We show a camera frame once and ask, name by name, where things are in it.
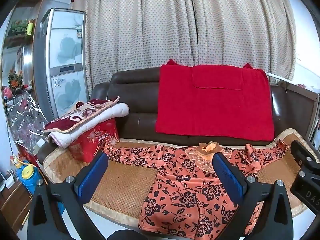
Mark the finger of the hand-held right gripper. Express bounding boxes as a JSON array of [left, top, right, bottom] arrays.
[[291, 140, 320, 174]]

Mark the orange floral garment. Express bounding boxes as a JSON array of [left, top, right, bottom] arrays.
[[104, 141, 288, 238]]

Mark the brown wooden cabinet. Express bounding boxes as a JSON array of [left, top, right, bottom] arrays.
[[0, 180, 33, 233]]

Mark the folded red floral quilt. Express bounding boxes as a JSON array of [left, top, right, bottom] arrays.
[[43, 96, 130, 148]]

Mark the clear plastic wrap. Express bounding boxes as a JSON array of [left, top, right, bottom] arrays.
[[5, 92, 47, 153]]

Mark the red towel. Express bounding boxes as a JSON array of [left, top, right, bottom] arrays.
[[155, 59, 275, 142]]

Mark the blue container with yellow lid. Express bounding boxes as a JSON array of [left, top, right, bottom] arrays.
[[15, 159, 43, 196]]

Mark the red gift box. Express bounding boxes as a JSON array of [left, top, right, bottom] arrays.
[[67, 119, 120, 162]]

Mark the silver floral refrigerator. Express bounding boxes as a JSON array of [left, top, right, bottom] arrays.
[[32, 8, 90, 120]]

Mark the woven bamboo sofa mat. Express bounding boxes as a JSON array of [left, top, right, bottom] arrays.
[[42, 128, 310, 228]]

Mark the orange flower bouquet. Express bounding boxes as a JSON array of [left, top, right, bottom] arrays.
[[7, 70, 24, 94]]

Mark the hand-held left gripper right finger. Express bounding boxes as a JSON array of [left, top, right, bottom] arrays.
[[213, 152, 295, 240]]

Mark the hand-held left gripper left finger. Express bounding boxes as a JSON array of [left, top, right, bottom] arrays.
[[27, 151, 109, 240]]

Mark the green plant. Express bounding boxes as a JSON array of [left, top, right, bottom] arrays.
[[9, 20, 28, 34]]

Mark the wooden display shelf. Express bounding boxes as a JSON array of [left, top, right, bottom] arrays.
[[0, 0, 54, 105]]

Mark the person's left leg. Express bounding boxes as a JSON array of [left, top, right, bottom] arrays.
[[107, 229, 141, 240]]

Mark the beige dotted curtain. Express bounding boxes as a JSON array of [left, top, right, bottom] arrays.
[[70, 0, 297, 100]]

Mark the dark brown leather sofa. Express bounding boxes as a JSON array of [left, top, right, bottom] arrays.
[[37, 66, 320, 180]]

